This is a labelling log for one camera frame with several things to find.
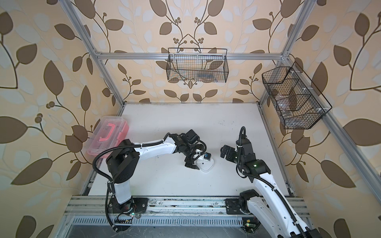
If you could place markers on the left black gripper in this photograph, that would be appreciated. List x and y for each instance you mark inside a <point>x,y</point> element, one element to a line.
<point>190,164</point>

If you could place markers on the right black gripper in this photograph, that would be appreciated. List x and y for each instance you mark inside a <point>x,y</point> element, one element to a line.
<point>231,151</point>

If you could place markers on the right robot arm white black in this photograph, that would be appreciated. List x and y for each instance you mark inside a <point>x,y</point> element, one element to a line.
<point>265,201</point>

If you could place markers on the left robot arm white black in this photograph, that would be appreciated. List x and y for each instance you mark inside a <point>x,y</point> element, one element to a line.
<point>118,164</point>

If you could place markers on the pink clear plastic box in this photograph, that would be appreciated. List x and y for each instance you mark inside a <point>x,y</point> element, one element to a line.
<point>110,132</point>

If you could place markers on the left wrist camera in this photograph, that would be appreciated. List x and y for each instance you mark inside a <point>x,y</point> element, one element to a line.
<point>207,156</point>

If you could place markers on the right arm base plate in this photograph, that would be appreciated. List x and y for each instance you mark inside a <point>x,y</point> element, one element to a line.
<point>233,207</point>

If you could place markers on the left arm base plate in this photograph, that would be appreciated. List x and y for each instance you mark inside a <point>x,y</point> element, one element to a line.
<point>134,205</point>

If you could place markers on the black wire basket right wall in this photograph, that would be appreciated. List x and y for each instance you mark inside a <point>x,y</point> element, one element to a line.
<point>297,100</point>

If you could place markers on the black wire basket wall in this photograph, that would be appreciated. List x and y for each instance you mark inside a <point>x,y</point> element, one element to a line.
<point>297,100</point>
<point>208,65</point>

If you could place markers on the black wire basket back wall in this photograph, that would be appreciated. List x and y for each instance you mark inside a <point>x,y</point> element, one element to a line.
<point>208,65</point>

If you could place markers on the aluminium mounting rail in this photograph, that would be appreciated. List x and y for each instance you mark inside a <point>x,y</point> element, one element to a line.
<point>156,205</point>

